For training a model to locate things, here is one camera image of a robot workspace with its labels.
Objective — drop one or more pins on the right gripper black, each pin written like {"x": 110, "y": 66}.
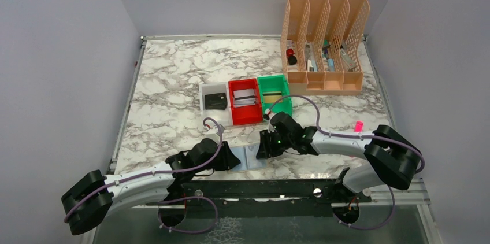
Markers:
{"x": 266, "y": 147}

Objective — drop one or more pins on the white plastic bin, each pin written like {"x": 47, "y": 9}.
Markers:
{"x": 223, "y": 117}

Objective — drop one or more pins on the gold credit card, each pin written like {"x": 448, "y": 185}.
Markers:
{"x": 271, "y": 97}

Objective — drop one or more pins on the orange mesh file organizer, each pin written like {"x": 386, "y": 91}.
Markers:
{"x": 319, "y": 46}

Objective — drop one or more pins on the red black item in organizer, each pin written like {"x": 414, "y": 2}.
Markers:
{"x": 291, "y": 57}

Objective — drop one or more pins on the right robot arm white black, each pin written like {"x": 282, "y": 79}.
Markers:
{"x": 391, "y": 159}

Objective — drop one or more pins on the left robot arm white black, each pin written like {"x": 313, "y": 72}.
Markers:
{"x": 96, "y": 196}

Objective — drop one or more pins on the silver credit card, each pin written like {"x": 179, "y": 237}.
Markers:
{"x": 244, "y": 97}

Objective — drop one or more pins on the pink highlighter marker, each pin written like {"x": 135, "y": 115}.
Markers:
{"x": 358, "y": 126}

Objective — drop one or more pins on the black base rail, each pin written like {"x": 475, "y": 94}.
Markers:
{"x": 254, "y": 198}

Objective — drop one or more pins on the green plastic bin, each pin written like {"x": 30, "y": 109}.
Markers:
{"x": 271, "y": 89}

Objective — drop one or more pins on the red plastic bin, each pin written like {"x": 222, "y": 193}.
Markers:
{"x": 246, "y": 106}

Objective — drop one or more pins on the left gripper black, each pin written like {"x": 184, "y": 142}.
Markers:
{"x": 229, "y": 158}

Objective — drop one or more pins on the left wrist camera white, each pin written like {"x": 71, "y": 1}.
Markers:
{"x": 214, "y": 132}

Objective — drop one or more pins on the black credit card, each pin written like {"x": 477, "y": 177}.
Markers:
{"x": 215, "y": 101}

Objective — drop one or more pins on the stationery items in organizer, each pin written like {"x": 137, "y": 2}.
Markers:
{"x": 348, "y": 64}

